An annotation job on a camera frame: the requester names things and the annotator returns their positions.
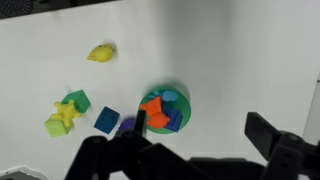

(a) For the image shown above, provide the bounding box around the blue cube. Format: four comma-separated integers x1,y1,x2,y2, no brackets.
94,107,120,134

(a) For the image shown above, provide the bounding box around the green bowl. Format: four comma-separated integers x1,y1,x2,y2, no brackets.
139,86,191,134

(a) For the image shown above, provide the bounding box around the light blue toy in bowl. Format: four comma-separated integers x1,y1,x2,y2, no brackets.
162,91,177,101

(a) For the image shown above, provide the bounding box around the yellow spiky star toy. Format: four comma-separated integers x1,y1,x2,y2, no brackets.
52,100,82,127

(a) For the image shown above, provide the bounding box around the orange toy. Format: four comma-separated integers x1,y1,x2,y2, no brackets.
139,97,170,128

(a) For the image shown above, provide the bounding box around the lime green cube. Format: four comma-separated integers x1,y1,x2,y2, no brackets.
44,116,74,137

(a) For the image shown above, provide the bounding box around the dark green cube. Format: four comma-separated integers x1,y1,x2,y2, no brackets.
62,90,91,113

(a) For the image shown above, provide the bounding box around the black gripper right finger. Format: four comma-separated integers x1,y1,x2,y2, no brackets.
244,112,320,180

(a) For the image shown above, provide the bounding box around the dark blue block in bowl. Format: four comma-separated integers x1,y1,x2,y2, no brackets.
163,107,183,132

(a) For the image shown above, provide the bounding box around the purple spiky ball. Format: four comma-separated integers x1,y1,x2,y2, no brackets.
118,116,136,131

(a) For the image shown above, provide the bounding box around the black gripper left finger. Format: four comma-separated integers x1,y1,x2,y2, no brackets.
64,110,174,180

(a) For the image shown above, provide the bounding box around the yellow duck toy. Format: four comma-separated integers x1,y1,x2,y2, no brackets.
87,44,113,62

